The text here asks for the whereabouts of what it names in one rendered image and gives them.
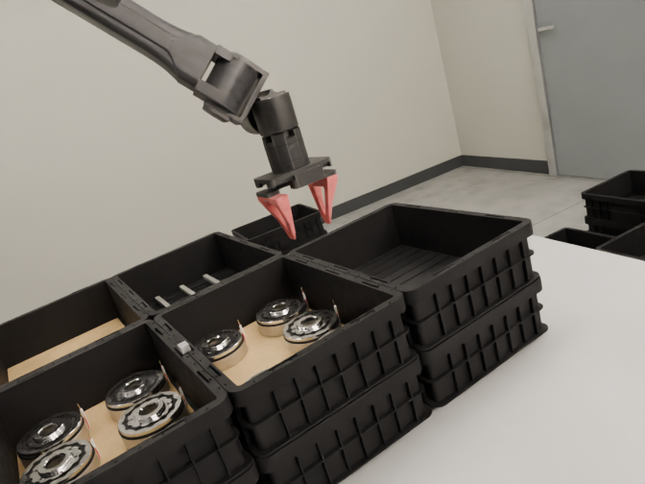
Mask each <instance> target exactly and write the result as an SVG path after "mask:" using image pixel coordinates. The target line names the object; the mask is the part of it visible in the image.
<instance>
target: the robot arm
mask: <svg viewBox="0 0 645 484"><path fill-rule="evenodd" d="M51 1H53V2H55V3H56V4H58V5H60V6H61V7H63V8H65V9H66V10H68V11H70V12H72V13H74V14H75V15H76V16H78V17H80V18H81V19H83V20H85V21H86V22H88V23H90V24H91V25H93V26H95V27H97V28H98V29H100V30H102V31H103V32H105V33H107V34H108V35H110V36H112V37H114V38H116V39H117V40H119V41H121V42H123V43H124V44H126V45H128V46H129V47H131V48H132V49H133V50H135V51H137V52H138V53H140V54H142V55H143V56H145V57H147V58H148V59H150V60H151V61H153V62H155V63H156V64H158V65H159V66H160V67H162V68H163V69H164V70H165V71H166V72H168V73H169V74H170V75H171V76H172V77H173V78H174V79H175V80H176V81H177V82H178V83H179V84H181V85H183V86H185V87H186V88H188V89H190V90H191V91H193V95H194V96H195V97H197V98H199V99H201V100H202V101H203V110H204V111H205V112H207V113H208V114H210V115H211V116H213V117H215V118H216V119H218V120H220V121H221V122H223V123H226V122H231V123H232V124H234V125H236V126H237V125H241V126H242V128H243V129H244V130H245V131H246V132H248V133H252V134H260V136H263V137H262V141H263V145H264V149H265V152H266V155H267V158H268V161H269V163H270V166H271V169H272V172H270V173H268V174H265V175H263V176H260V177H257V178H255V179H253V180H254V183H255V186H256V188H261V187H263V185H265V184H267V187H268V188H265V189H263V190H260V191H258V192H256V196H257V199H258V201H259V202H260V203H261V204H262V205H263V206H264V207H265V208H266V209H267V210H268V211H269V212H270V213H271V214H272V215H273V216H274V218H275V219H276V220H277V221H278V222H279V224H280V225H281V226H282V227H283V229H284V230H285V231H286V233H287V234H288V236H289V237H290V238H291V239H294V240H295V239H296V232H295V226H294V221H293V216H292V211H291V207H290V202H289V197H288V195H287V194H280V192H279V189H281V188H283V187H286V186H288V185H290V187H291V189H298V188H301V187H304V186H305V185H308V186H309V188H310V191H311V193H312V195H313V198H314V200H315V202H316V205H317V207H318V209H319V212H320V214H321V216H322V218H323V220H324V222H325V223H327V224H330V223H331V214H332V203H333V199H334V194H335V190H336V185H337V181H338V176H337V172H336V169H323V168H324V167H326V166H332V163H331V159H330V157H308V155H307V151H306V148H305V145H304V141H303V138H302V135H301V131H300V128H299V122H298V119H297V117H296V113H295V110H294V107H293V103H292V100H291V97H290V93H289V91H287V92H285V90H282V91H278V92H275V91H273V89H272V88H271V89H268V90H264V91H261V92H260V90H261V88H262V86H263V85H264V83H265V82H266V80H267V78H268V76H269V75H270V73H268V72H267V71H265V70H264V69H262V68H261V67H259V66H258V65H256V64H255V63H253V62H252V61H250V60H249V59H247V58H246V57H244V56H242V55H240V54H239V53H236V52H230V51H229V50H228V49H226V48H225V47H223V46H222V45H220V44H218V45H216V44H215V43H213V42H211V41H210V40H208V39H207V38H205V37H203V36H201V35H196V34H193V33H190V32H187V31H185V30H183V29H181V28H179V27H177V26H175V25H173V24H171V23H169V22H167V21H165V20H164V19H162V18H160V17H159V16H157V15H155V14H154V13H152V12H150V11H148V10H147V9H145V8H143V7H142V6H140V5H139V4H137V3H135V2H134V1H132V0H51ZM211 62H214V63H215V64H214V66H213V68H212V70H211V72H210V74H209V75H208V77H207V79H206V81H203V80H202V78H203V75H204V74H205V72H206V70H207V68H208V66H209V65H210V64H211ZM322 186H323V188H324V202H325V206H324V203H323V193H322Z"/></svg>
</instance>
